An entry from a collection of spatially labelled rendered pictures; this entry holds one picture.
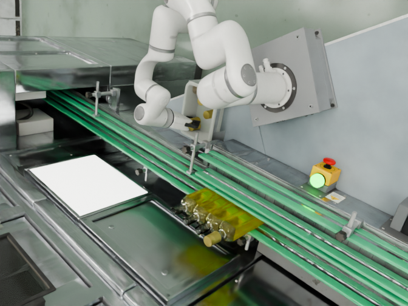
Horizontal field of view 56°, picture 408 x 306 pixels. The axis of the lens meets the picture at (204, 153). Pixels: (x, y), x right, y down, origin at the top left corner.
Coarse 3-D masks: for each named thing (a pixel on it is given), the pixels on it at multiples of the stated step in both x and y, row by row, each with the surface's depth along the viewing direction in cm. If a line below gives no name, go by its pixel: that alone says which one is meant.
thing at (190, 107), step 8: (184, 96) 155; (192, 96) 157; (184, 104) 156; (192, 104) 159; (184, 112) 158; (192, 112) 161; (200, 112) 161; (208, 120) 159; (200, 128) 163; (208, 128) 159; (192, 136) 157; (200, 136) 158; (208, 136) 151
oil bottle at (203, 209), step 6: (216, 198) 134; (222, 198) 135; (198, 204) 129; (204, 204) 130; (210, 204) 130; (216, 204) 131; (222, 204) 132; (198, 210) 126; (204, 210) 126; (210, 210) 127; (204, 216) 126; (198, 222) 127; (204, 222) 127
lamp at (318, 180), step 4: (312, 176) 122; (316, 176) 121; (320, 176) 121; (312, 180) 122; (316, 180) 121; (320, 180) 120; (324, 180) 121; (312, 184) 122; (316, 184) 121; (320, 184) 121; (324, 184) 122
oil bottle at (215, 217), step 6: (228, 204) 132; (216, 210) 127; (222, 210) 128; (228, 210) 129; (234, 210) 129; (240, 210) 130; (210, 216) 124; (216, 216) 124; (222, 216) 125; (228, 216) 126; (210, 222) 123; (216, 222) 122; (216, 228) 123
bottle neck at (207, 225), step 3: (207, 222) 123; (201, 225) 121; (204, 225) 121; (207, 225) 121; (210, 225) 122; (195, 228) 121; (198, 228) 121; (201, 228) 119; (204, 228) 120; (207, 228) 121; (210, 228) 122; (195, 231) 121; (198, 231) 121; (201, 231) 119; (204, 231) 120; (198, 234) 120; (201, 234) 120
